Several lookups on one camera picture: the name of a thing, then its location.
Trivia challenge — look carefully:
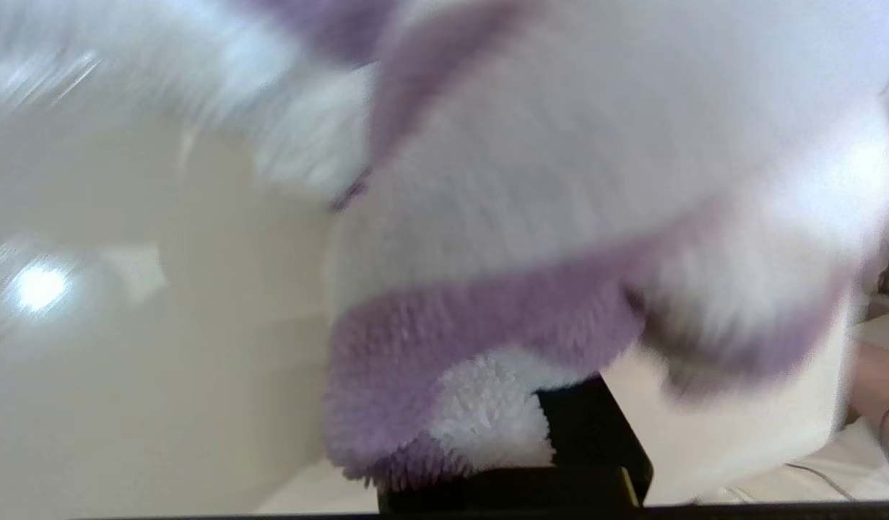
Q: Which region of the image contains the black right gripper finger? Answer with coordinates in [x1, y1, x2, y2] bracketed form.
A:
[378, 374, 654, 512]

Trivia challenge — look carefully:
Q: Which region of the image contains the purple white striped towel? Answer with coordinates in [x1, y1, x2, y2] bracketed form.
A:
[227, 0, 889, 492]

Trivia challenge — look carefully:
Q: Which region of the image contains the chrome drain stopper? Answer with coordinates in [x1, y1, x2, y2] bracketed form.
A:
[0, 238, 84, 333]

